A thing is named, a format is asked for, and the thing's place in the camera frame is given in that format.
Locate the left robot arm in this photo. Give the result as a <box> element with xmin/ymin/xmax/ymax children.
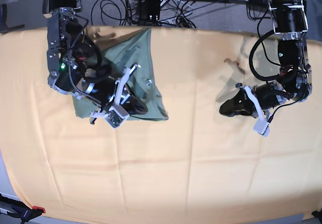
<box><xmin>246</xmin><ymin>0</ymin><xmax>311</xmax><ymax>111</ymax></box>

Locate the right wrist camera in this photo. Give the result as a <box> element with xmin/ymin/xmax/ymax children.
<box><xmin>104</xmin><ymin>105</ymin><xmax>130</xmax><ymax>129</ymax></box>

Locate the blue orange clamp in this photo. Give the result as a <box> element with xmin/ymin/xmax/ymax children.
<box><xmin>1</xmin><ymin>195</ymin><xmax>46</xmax><ymax>223</ymax></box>

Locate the yellow table cloth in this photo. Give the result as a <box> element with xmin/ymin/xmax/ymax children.
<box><xmin>1</xmin><ymin>28</ymin><xmax>321</xmax><ymax>223</ymax></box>

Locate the black corner clamp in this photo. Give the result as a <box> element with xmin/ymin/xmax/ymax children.
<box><xmin>311</xmin><ymin>210</ymin><xmax>322</xmax><ymax>223</ymax></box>

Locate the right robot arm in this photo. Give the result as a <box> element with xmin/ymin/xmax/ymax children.
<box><xmin>43</xmin><ymin>0</ymin><xmax>169</xmax><ymax>128</ymax></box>

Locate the black coiled floor cable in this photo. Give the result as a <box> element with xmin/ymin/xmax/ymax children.
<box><xmin>91</xmin><ymin>0</ymin><xmax>126</xmax><ymax>27</ymax></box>

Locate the black camera stand post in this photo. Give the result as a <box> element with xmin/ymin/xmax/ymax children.
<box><xmin>140</xmin><ymin>0</ymin><xmax>161</xmax><ymax>23</ymax></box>

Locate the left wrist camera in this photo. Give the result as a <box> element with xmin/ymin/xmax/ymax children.
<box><xmin>253</xmin><ymin>119</ymin><xmax>270</xmax><ymax>137</ymax></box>

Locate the green T-shirt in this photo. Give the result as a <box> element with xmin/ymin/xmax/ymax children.
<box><xmin>73</xmin><ymin>29</ymin><xmax>169</xmax><ymax>121</ymax></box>

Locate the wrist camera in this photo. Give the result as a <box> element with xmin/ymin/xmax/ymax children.
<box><xmin>104</xmin><ymin>105</ymin><xmax>130</xmax><ymax>129</ymax></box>
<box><xmin>253</xmin><ymin>119</ymin><xmax>270</xmax><ymax>137</ymax></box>

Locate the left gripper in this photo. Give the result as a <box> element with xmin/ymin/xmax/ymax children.
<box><xmin>219</xmin><ymin>82</ymin><xmax>293</xmax><ymax>118</ymax></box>

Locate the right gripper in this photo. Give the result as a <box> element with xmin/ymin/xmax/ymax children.
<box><xmin>80</xmin><ymin>75</ymin><xmax>148</xmax><ymax>115</ymax></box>

